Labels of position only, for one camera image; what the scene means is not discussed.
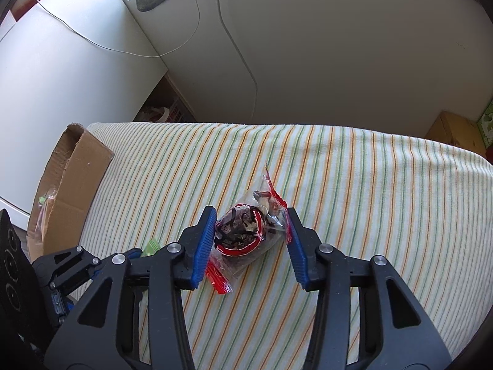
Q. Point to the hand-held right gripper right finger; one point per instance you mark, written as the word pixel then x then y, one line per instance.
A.
pixel 294 239

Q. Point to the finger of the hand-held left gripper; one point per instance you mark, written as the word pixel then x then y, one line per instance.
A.
pixel 65 262

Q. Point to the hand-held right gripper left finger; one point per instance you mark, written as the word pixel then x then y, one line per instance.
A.
pixel 204 239

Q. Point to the dark cake red-edged packet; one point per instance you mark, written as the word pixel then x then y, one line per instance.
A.
pixel 238 235

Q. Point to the green candy packet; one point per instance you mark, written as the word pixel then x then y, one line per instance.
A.
pixel 151 247

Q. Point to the yellow cake clear packet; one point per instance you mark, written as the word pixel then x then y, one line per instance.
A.
pixel 42 223

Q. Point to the yellow-green candy packet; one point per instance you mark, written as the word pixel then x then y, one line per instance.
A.
pixel 46 200

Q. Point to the striped table cloth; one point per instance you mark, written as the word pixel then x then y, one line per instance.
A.
pixel 346 200

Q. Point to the white plastic basket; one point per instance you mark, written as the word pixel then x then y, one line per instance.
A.
pixel 179 113

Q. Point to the white cabinet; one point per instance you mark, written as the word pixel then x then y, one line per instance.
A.
pixel 77 104

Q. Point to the small brown cardboard box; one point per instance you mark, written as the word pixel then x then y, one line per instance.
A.
pixel 454 129

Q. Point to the green printed box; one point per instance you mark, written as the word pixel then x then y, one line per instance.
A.
pixel 487 123

